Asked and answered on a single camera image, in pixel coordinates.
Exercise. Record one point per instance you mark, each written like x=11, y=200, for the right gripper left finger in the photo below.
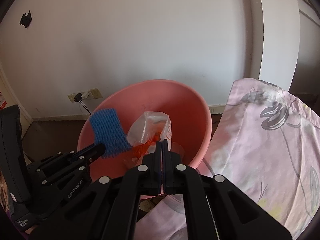
x=108, y=208

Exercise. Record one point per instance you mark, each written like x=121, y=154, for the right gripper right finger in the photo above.
x=214, y=207

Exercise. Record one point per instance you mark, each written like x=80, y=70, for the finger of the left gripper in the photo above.
x=65, y=163

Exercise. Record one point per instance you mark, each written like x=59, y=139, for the blue foam fruit net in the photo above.
x=108, y=130

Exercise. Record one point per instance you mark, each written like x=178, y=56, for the clear orange plastic bag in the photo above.
x=149, y=128

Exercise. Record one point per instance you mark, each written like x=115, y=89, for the clear trash inside basin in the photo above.
x=155, y=152

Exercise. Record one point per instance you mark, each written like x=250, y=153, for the pink plastic basin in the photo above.
x=189, y=114

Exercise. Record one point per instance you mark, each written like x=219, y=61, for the pink floral tablecloth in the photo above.
x=267, y=144

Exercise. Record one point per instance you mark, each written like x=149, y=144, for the white wall socket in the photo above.
x=77, y=97

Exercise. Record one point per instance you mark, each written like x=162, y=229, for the beige wall socket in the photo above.
x=96, y=94

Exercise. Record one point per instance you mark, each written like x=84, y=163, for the black wall hook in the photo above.
x=26, y=19

